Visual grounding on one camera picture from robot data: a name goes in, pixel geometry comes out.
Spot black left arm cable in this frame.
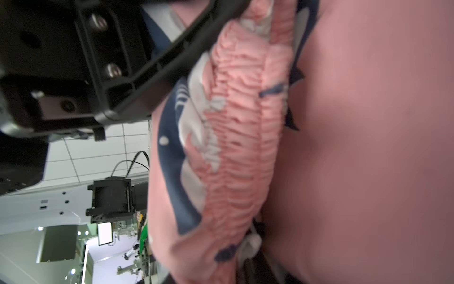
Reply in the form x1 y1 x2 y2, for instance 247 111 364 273
110 150 150 178

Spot pink shark print shorts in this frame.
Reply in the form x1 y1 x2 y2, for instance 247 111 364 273
147 1 454 284

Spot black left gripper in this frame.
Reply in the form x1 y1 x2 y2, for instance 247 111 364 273
1 1 249 138

